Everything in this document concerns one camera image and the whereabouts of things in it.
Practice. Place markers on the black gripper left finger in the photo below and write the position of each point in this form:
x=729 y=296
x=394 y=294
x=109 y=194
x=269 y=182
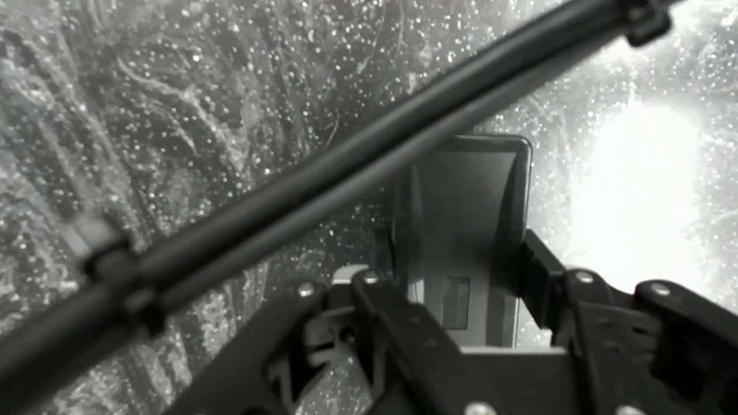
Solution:
x=407 y=361

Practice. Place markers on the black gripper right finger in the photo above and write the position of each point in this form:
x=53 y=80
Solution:
x=660 y=350

